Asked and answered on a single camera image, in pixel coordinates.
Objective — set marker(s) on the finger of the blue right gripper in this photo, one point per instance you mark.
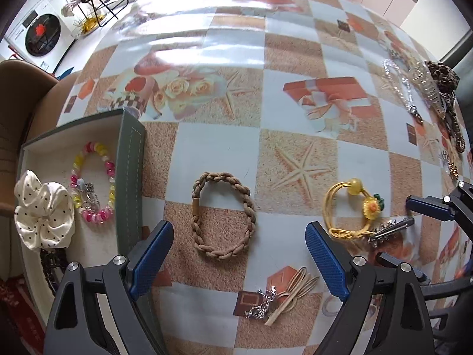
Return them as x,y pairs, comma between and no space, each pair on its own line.
430,206
386,260

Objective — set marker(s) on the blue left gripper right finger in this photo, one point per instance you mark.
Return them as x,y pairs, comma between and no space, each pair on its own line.
331,259

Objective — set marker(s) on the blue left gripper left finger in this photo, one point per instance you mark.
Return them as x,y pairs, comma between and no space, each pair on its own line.
146,258

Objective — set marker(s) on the silver rhinestone hair clip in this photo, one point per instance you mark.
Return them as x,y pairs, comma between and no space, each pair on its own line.
387,230

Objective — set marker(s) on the black beaded hair clip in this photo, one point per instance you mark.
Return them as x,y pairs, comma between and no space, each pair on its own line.
54,263

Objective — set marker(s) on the white polka dot scrunchie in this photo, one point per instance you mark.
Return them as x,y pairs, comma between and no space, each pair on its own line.
44,217

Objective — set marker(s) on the white jewelry tray box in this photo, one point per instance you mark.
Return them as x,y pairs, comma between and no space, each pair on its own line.
105,149

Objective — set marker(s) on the leopard print scrunchie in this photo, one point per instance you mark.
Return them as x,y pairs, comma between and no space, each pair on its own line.
447,82

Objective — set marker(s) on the clear plastic hair claw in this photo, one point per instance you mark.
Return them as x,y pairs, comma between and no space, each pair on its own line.
422,79

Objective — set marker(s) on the checkered vinyl tablecloth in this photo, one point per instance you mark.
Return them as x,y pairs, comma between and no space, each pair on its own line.
291,97

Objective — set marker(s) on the brown leather chair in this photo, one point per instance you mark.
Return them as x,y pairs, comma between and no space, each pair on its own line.
31,103

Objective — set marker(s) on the lower white washing machine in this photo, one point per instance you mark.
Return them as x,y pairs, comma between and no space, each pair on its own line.
39,35

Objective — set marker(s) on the gold chain brooch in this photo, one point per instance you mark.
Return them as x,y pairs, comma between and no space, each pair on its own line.
449,166

